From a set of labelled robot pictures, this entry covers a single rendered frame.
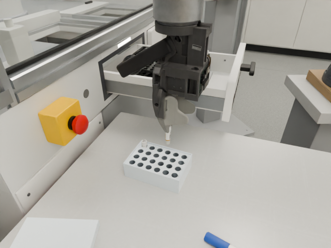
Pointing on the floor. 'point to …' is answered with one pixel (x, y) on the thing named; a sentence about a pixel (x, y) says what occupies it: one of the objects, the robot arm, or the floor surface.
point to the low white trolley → (195, 192)
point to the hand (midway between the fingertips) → (165, 123)
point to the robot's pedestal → (307, 116)
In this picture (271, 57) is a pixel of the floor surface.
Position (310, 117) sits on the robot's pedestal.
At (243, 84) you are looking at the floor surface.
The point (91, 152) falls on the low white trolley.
